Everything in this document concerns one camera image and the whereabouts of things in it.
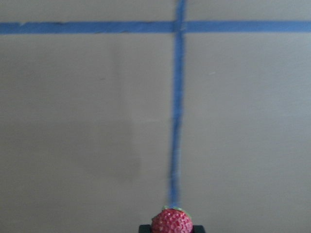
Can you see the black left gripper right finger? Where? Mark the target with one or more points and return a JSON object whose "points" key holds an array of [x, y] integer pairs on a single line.
{"points": [[198, 229]]}

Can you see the red strawberry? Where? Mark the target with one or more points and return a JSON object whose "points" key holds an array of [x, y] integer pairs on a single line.
{"points": [[172, 220]]}

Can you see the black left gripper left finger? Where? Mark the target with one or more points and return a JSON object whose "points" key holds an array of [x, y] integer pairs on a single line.
{"points": [[146, 228]]}

